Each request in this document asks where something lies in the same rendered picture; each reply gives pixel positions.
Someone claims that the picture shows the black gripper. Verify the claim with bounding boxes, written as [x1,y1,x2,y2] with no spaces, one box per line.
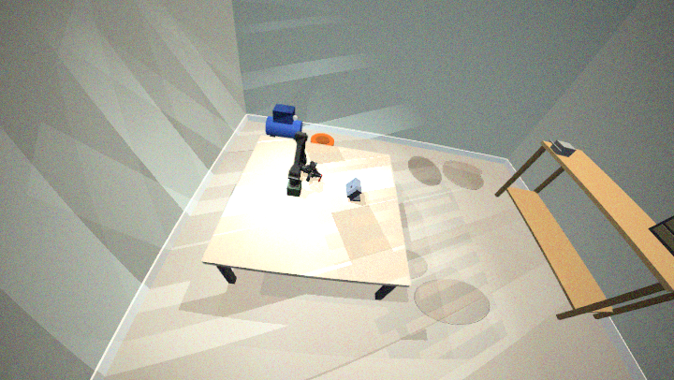
[302,162,321,182]

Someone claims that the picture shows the grey metal panel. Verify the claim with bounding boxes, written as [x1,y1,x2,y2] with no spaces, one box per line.
[346,178,362,201]

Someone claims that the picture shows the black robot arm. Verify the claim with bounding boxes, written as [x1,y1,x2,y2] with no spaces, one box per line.
[287,131,315,187]

